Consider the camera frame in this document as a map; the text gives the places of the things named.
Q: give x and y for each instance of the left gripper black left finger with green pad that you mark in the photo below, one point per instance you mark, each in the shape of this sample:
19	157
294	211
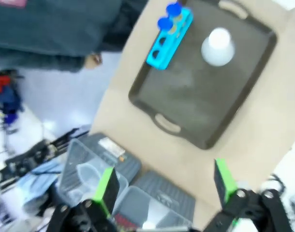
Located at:
108	188

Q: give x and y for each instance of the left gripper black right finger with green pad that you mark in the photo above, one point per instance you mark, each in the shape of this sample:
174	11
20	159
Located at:
222	180

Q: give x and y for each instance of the clear plastic beaker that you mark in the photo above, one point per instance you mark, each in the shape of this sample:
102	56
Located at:
88	175

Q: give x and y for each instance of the grey basket with white label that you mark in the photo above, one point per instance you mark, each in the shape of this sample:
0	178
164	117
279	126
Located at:
128	164

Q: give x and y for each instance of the grey perforated plastic basket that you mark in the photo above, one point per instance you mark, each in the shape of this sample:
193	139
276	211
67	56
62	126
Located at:
166	193

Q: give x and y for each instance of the light blue cloth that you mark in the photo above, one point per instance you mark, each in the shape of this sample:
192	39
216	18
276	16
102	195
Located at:
38	178

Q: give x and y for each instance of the dark grey plastic tray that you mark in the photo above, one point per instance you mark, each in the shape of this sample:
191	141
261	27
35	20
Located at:
205	96

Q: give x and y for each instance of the white conical flask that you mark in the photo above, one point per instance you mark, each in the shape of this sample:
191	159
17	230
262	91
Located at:
217	48

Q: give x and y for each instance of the blue test tube rack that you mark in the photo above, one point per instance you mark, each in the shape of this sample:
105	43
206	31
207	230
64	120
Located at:
170	46

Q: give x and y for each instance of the blue capped test tube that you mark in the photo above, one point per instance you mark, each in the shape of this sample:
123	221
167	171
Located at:
174	10
165	24

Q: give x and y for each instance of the person's torso in green sweater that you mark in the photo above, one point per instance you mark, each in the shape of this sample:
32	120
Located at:
65	24

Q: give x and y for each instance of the black metal frame rails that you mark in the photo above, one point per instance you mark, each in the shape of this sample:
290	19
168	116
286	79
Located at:
33	154

